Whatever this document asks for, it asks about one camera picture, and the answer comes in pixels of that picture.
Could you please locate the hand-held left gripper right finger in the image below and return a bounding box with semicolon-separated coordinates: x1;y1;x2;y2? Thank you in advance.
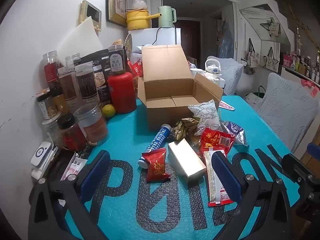
212;152;292;240

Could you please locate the white fridge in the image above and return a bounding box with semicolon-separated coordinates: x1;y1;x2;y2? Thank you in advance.
129;27;181;53

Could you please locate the row of shelf bottles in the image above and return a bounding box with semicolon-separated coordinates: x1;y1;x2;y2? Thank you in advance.
282;50;320;85

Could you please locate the red snack bag yellow print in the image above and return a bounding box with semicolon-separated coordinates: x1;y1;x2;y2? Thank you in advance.
200;127;237;155

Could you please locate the yellow pot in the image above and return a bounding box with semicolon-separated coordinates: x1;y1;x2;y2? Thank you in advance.
126;9;160;30

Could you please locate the red food pouch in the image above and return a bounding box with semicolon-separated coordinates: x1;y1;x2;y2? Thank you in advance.
126;59;144;80

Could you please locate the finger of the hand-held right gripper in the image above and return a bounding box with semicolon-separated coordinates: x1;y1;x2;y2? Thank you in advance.
307;142;320;162
282;153;316;181

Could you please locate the white round-dial timer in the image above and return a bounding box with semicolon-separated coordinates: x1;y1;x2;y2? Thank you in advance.
30;142;53;167

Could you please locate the blue tablet tube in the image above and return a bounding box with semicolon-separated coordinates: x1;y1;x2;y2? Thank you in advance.
137;124;172;169

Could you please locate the green label jar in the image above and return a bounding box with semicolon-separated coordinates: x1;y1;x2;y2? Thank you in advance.
108;44;127;76

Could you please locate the teal bubble mat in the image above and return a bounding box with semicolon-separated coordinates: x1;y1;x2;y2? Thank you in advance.
62;95;300;240

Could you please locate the brown door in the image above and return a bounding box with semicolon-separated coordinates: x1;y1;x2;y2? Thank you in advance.
177;19;201;67

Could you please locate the green electric kettle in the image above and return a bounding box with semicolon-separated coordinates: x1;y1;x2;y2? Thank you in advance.
157;6;177;28

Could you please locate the green-handled bag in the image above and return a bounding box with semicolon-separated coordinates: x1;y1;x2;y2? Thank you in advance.
252;85;267;98

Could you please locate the grey leaf pillow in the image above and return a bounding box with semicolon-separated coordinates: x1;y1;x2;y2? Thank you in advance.
207;56;243;95

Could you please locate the small white sachet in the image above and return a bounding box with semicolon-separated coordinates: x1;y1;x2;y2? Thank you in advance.
61;156;87;180

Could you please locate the silver purple snack bag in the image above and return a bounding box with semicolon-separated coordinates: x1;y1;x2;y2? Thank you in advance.
221;120;249;147

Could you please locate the white cutting board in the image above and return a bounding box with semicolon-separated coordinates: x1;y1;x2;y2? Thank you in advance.
57;16;108;58

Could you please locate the black pouch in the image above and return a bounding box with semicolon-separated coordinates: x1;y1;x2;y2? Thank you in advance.
80;49;113;103

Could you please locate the cluster of clear food containers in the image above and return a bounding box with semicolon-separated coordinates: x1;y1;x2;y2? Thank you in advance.
36;51;109;150

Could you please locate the yellow lemon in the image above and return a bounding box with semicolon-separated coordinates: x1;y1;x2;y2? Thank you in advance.
102;104;116;118

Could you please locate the white cartoon water bottle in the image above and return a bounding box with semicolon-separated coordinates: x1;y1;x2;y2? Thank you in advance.
205;59;222;83

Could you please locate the kettle power cable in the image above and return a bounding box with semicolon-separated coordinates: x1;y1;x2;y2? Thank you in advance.
152;26;162;46

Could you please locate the pink triangular packet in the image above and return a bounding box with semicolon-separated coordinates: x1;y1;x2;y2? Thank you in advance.
219;100;235;111

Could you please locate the gold green snack packet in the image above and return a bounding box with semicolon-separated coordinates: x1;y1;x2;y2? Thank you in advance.
170;117;200;140

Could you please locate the white printed snack bag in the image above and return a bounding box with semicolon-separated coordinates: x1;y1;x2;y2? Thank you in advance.
187;99;222;135

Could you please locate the brown cardboard box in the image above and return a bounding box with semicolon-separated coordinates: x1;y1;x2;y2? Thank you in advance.
137;44;224;132

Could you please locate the black tin case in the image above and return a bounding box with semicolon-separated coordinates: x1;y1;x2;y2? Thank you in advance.
32;150;77;180

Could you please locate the red bottle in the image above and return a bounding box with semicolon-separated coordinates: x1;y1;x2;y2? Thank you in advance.
107;72;137;114

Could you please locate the gold framed picture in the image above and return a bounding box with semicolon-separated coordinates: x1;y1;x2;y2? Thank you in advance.
106;0;128;28

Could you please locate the silver rectangular carton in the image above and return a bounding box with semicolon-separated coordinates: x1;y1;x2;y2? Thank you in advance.
167;139;207;184

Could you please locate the long white red snack packet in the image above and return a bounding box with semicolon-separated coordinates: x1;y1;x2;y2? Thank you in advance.
203;149;234;207

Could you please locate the canvas tote bag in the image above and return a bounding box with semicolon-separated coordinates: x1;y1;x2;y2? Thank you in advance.
246;38;259;68

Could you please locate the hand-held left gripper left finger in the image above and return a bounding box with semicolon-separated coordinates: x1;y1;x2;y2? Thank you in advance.
28;150;112;240

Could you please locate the clear plastic bag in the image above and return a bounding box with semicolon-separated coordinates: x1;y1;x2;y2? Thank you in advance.
132;0;148;12

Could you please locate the small red snack packet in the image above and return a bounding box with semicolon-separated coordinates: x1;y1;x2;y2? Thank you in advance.
142;147;171;182

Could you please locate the beige wall intercom panel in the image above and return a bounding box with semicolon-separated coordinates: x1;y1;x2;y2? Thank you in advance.
79;0;102;32

